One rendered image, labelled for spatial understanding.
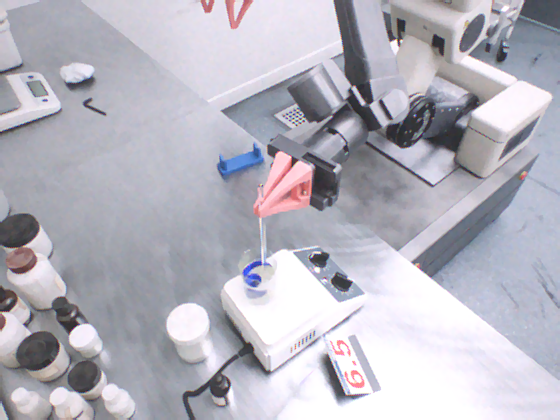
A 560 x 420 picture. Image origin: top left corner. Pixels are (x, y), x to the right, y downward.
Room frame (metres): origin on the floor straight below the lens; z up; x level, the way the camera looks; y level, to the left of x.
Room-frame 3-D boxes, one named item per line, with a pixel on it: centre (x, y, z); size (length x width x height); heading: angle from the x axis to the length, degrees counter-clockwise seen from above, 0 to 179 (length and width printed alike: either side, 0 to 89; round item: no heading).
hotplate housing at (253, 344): (0.35, -0.01, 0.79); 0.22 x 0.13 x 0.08; 126
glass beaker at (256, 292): (0.33, 0.03, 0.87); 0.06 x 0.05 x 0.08; 25
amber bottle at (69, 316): (0.32, 0.32, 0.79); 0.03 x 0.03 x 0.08
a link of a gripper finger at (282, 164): (0.37, -0.01, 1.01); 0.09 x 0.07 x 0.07; 141
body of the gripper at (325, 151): (0.43, -0.04, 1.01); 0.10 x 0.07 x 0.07; 51
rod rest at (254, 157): (0.71, 0.09, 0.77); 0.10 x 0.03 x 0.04; 119
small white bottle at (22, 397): (0.19, 0.34, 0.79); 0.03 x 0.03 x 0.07
